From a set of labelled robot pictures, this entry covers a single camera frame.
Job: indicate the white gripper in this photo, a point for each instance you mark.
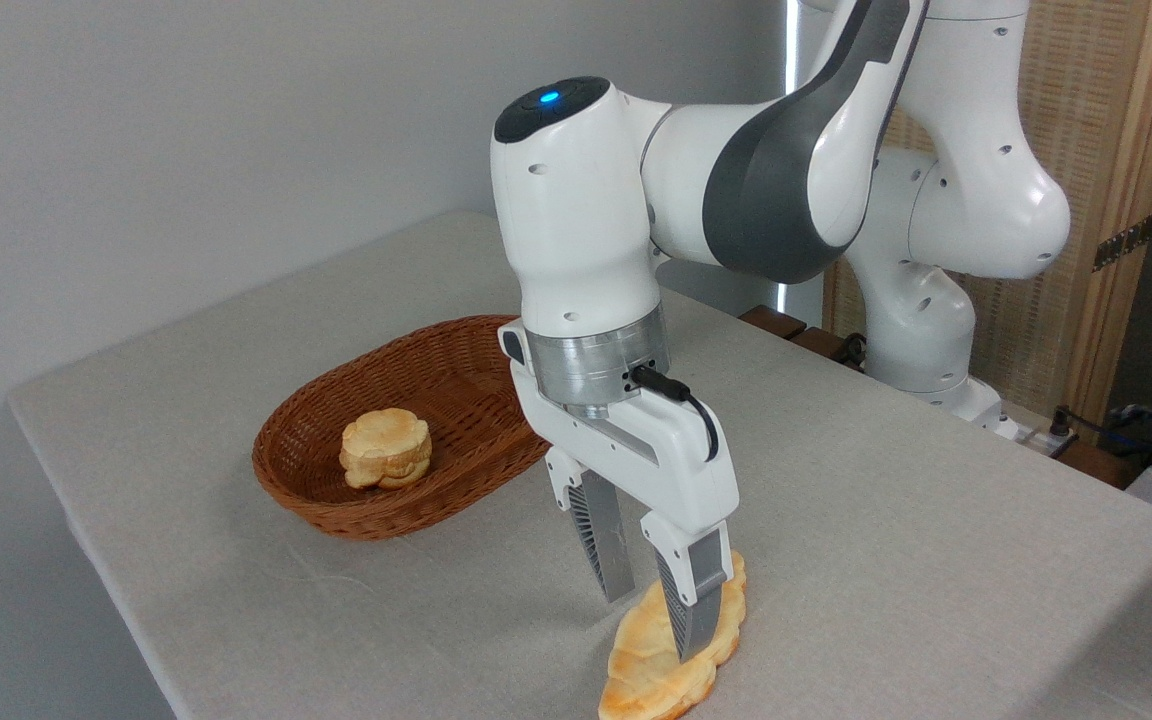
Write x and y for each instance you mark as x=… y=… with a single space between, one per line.
x=666 y=460

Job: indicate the long braided bread loaf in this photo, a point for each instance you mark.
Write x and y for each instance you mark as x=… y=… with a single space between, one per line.
x=646 y=680

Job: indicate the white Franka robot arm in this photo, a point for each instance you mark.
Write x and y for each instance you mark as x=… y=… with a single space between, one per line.
x=576 y=220

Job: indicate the black plug at robot base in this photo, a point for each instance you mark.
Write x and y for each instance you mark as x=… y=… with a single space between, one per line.
x=850 y=350

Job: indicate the brown wicker oval basket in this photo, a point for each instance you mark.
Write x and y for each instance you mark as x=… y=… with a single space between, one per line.
x=456 y=400

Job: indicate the round flower-shaped bread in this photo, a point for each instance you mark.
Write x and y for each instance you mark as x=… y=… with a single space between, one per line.
x=386 y=445

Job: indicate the silver metal wrist flange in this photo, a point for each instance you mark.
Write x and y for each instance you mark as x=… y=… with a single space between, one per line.
x=586 y=360

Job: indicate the grey tablecloth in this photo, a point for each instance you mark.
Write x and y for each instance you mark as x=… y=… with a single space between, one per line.
x=886 y=560

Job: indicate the vertical white light strip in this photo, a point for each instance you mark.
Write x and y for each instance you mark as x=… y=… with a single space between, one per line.
x=786 y=295

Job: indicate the metal door hinge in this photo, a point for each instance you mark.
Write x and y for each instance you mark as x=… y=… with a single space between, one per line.
x=1124 y=243

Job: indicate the wooden rattan screen panel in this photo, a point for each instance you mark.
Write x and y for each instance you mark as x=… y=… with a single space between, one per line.
x=1086 y=120

